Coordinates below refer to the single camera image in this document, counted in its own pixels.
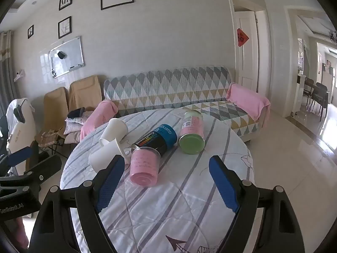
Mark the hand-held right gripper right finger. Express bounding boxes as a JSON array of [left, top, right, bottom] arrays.
[[209, 155, 306, 253]]

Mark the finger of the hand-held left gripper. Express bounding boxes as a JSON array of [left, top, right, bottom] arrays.
[[0, 146, 40, 176], [0, 154, 63, 191]]

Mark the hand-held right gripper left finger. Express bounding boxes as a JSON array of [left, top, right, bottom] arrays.
[[28, 154, 126, 253]]

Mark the pink plastic cup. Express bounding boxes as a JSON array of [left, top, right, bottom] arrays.
[[130, 147, 161, 187]]

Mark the white cup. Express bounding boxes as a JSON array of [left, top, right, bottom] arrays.
[[99, 118, 129, 147]]

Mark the pink cup with green base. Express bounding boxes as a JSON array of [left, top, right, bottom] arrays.
[[178, 110, 206, 155]]

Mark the white folding chair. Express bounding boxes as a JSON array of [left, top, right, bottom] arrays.
[[6, 98, 37, 169]]

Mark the white mug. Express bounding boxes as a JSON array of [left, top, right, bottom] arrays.
[[88, 138, 132, 172]]

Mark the beige lace cloth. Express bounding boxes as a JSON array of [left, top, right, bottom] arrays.
[[34, 129, 65, 148]]

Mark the striped quilted blanket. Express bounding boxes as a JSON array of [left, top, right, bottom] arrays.
[[60, 108, 256, 253]]

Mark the floral pillow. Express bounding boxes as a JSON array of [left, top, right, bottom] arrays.
[[64, 111, 93, 135]]

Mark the tan covered chair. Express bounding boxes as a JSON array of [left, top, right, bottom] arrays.
[[43, 87, 69, 137], [69, 75, 103, 112]]

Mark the dark cloth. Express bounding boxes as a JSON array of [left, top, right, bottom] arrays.
[[67, 107, 86, 118]]

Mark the pink towel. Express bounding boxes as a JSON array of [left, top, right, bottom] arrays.
[[80, 101, 119, 141], [226, 82, 271, 122]]

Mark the blue and black canister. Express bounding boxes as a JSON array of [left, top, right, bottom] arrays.
[[132, 122, 177, 156]]

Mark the grey curtain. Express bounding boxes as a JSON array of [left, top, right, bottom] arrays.
[[0, 30, 20, 101]]

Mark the whiteboard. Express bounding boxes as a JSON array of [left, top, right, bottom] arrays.
[[49, 36, 85, 79]]

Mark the sofa with diamond-pattern cover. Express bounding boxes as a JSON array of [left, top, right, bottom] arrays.
[[103, 66, 271, 143]]

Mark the white cabinet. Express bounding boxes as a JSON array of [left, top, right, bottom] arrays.
[[292, 75, 306, 116]]

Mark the white door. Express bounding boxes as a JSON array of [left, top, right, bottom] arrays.
[[234, 11, 260, 93]]

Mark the dark dining chair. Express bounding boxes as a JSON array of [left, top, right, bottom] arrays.
[[311, 82, 329, 122]]

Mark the red door decoration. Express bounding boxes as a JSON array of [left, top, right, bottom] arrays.
[[236, 28, 249, 47]]

